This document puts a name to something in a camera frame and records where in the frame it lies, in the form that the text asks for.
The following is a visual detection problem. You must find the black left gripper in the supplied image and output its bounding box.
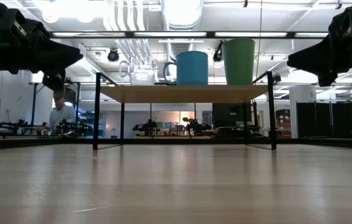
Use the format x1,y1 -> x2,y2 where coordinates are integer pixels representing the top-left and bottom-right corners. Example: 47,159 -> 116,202
0,18 -> 83,91

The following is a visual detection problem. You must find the green plastic cup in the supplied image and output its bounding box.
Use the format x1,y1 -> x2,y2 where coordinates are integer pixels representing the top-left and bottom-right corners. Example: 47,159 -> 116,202
221,38 -> 256,86

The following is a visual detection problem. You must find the clear glass mug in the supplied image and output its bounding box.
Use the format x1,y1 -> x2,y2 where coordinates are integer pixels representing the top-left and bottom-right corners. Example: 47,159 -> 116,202
119,58 -> 158,86

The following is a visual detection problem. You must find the blue plastic mug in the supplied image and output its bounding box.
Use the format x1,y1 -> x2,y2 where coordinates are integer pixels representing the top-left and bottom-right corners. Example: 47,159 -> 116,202
162,50 -> 210,86

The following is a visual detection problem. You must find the wooden shelf with black legs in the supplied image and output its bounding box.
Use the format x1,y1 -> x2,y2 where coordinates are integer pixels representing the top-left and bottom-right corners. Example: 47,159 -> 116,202
92,70 -> 278,151

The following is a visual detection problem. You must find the person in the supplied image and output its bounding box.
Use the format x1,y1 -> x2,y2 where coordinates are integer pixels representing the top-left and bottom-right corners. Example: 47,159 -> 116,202
37,95 -> 77,136

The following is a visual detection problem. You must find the red storage rack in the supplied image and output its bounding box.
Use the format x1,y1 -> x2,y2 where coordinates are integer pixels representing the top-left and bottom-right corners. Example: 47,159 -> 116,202
275,108 -> 292,138

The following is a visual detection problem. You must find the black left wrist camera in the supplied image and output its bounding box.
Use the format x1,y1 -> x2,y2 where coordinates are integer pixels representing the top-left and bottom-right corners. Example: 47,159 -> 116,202
9,18 -> 51,44

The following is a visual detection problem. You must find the black partition wall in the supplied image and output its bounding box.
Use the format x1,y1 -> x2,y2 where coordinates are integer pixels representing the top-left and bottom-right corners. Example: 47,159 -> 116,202
296,101 -> 352,139

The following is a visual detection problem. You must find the black ceiling dome camera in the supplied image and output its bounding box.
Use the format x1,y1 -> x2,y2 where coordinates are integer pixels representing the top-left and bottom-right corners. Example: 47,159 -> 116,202
106,48 -> 120,62

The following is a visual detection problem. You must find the thin hanging cable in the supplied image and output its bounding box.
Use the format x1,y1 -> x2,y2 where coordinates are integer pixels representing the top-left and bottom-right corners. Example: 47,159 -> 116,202
256,0 -> 263,78

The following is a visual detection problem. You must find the black overhead frame bar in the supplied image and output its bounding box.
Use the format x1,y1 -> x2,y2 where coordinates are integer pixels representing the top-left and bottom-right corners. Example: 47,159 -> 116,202
50,30 -> 331,40

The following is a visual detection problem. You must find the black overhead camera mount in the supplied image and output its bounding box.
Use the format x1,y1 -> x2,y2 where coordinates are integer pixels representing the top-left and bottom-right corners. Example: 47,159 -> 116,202
212,40 -> 226,62

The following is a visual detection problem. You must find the silver ceiling ventilation duct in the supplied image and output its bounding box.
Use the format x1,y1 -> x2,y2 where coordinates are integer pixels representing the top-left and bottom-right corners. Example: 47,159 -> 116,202
160,0 -> 205,60

